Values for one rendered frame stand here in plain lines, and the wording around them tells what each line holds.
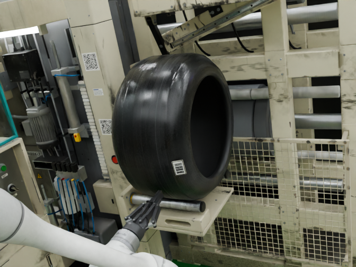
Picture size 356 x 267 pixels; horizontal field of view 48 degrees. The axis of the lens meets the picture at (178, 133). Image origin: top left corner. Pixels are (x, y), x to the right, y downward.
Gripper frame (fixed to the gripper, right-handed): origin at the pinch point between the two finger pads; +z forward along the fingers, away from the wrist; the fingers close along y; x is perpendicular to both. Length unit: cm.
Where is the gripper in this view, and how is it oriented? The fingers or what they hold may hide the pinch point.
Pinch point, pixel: (157, 198)
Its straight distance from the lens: 152.6
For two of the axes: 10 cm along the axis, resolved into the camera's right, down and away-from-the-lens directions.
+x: 2.3, 8.6, 4.5
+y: -8.8, -0.1, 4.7
